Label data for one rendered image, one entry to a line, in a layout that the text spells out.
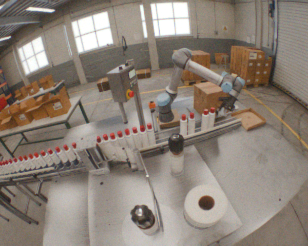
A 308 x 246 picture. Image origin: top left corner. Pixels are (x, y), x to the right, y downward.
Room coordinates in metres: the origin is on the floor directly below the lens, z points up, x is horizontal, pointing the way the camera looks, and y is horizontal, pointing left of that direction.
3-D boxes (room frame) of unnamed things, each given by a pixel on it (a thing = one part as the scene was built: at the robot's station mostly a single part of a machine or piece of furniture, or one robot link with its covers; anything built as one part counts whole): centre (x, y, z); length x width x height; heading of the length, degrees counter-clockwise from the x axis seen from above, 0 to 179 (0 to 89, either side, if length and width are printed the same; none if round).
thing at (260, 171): (0.72, -0.12, 0.82); 2.10 x 1.50 x 0.02; 100
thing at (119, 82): (0.86, 0.14, 1.38); 0.17 x 0.10 x 0.19; 155
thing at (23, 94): (3.82, 4.36, 0.97); 0.51 x 0.36 x 0.37; 5
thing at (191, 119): (0.85, -0.28, 0.98); 0.05 x 0.05 x 0.20
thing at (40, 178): (0.56, 1.41, 0.47); 1.17 x 0.38 x 0.94; 100
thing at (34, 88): (3.82, 3.74, 0.97); 0.42 x 0.39 x 0.37; 179
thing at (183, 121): (0.84, -0.22, 0.98); 0.05 x 0.05 x 0.20
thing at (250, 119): (0.97, -0.96, 0.85); 0.30 x 0.26 x 0.04; 100
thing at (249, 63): (3.72, -3.26, 0.57); 1.20 x 0.85 x 1.14; 94
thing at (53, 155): (0.66, 0.80, 0.98); 0.05 x 0.05 x 0.20
